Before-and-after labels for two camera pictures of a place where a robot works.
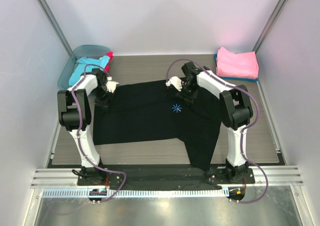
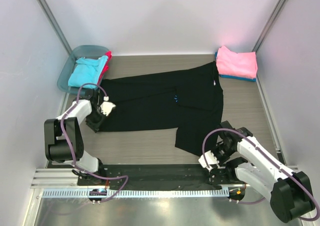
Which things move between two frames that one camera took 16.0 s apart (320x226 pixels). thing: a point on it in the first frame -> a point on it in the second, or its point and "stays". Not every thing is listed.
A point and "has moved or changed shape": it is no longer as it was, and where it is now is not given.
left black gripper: x=104 y=105 -> x=95 y=127
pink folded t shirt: x=243 y=65 stays
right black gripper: x=187 y=94 -> x=218 y=174
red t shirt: x=110 y=54 stays
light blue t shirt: x=85 y=65 stays
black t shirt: x=152 y=110 has moved or changed shape
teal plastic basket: x=89 y=51 stays
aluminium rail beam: x=68 y=177 stays
